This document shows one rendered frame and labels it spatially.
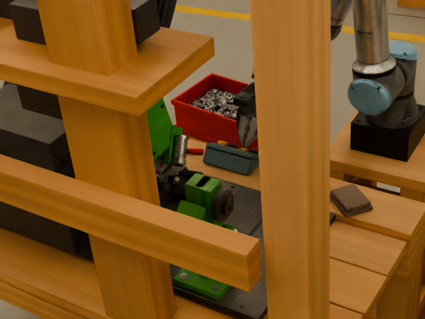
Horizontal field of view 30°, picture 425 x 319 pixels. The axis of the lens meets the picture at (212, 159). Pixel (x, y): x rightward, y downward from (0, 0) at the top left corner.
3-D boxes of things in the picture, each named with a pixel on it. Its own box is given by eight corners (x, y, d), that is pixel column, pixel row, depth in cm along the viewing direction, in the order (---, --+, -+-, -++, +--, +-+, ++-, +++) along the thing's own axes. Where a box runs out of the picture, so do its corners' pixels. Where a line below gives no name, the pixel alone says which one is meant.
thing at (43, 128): (36, 186, 224) (9, 81, 205) (121, 215, 209) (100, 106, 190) (-10, 223, 211) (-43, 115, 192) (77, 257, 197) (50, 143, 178)
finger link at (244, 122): (251, 149, 230) (258, 118, 230) (242, 147, 225) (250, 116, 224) (242, 146, 232) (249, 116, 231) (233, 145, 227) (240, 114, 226)
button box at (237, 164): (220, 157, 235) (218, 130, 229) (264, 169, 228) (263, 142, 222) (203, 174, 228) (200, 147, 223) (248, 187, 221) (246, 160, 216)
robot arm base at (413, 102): (372, 98, 240) (374, 69, 234) (422, 106, 234) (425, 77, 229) (359, 123, 229) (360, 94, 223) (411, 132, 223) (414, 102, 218)
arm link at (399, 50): (421, 81, 227) (425, 38, 219) (403, 102, 218) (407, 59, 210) (382, 72, 233) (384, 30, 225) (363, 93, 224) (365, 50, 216)
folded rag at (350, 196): (328, 197, 209) (328, 188, 207) (355, 189, 211) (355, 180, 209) (345, 218, 201) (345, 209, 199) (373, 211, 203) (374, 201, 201)
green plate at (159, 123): (155, 139, 212) (127, 68, 202) (178, 139, 207) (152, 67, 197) (129, 161, 204) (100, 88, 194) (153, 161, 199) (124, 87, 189)
